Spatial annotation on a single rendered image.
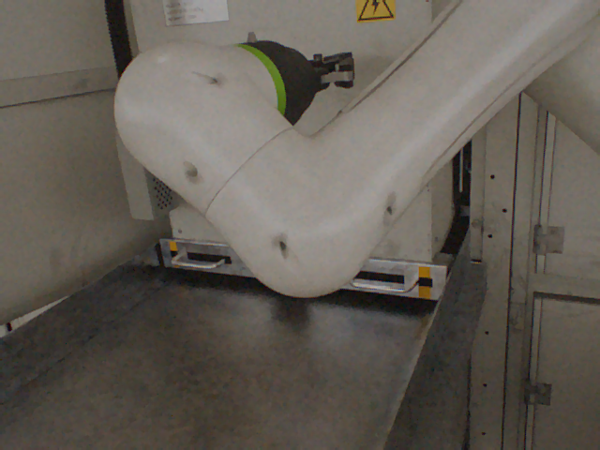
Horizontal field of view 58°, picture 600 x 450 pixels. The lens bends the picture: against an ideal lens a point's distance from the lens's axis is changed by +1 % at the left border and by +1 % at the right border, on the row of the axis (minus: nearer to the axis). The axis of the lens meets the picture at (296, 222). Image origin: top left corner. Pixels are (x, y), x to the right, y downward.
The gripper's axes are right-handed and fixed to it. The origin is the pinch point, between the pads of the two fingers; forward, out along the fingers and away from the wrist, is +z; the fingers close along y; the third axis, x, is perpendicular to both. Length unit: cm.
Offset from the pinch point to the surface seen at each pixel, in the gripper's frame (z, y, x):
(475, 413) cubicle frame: 25, 16, -72
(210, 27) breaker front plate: 6.3, -23.3, 6.3
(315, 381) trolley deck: -16.6, 0.4, -38.4
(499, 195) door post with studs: 24.7, 18.8, -25.2
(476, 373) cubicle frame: 25, 16, -62
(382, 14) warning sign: 6.3, 4.3, 5.8
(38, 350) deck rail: -24, -41, -37
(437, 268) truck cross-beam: 5.3, 12.0, -30.9
